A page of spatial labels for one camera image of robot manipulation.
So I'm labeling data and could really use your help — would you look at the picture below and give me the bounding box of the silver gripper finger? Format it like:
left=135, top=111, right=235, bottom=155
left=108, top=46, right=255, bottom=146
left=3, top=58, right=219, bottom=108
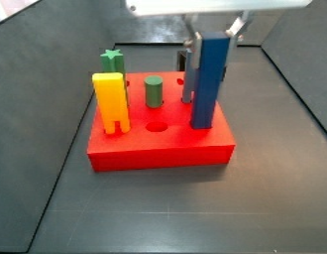
left=225, top=11, right=252, bottom=64

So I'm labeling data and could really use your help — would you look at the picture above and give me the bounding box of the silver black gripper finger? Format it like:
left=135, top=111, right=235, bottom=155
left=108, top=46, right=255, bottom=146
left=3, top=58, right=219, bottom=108
left=183, top=13, right=204, bottom=64

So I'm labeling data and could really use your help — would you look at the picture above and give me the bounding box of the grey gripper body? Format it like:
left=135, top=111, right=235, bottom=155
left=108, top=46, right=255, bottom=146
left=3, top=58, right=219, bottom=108
left=125, top=0, right=312, bottom=16

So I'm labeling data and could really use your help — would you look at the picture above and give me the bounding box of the blue rectangular block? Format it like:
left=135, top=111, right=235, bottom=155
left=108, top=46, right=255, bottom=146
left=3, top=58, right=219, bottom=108
left=191, top=32, right=231, bottom=129

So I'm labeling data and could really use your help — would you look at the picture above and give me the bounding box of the red peg board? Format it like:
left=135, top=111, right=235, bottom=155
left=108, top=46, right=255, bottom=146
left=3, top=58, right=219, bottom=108
left=87, top=71, right=236, bottom=172

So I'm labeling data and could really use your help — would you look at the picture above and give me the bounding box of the grey-blue arch block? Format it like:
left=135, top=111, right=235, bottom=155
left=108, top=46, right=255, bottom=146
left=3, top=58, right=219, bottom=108
left=181, top=50, right=196, bottom=103

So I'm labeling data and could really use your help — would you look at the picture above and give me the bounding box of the green cylinder peg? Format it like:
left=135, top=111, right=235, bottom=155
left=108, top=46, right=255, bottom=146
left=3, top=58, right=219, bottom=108
left=144, top=75, right=163, bottom=108

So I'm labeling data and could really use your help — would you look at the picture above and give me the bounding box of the green star block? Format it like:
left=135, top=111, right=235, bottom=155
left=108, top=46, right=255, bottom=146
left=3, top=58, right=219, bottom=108
left=100, top=50, right=125, bottom=74

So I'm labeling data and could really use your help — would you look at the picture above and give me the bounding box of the yellow arch block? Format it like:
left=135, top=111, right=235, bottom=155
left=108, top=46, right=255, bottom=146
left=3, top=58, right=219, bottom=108
left=92, top=72, right=131, bottom=134

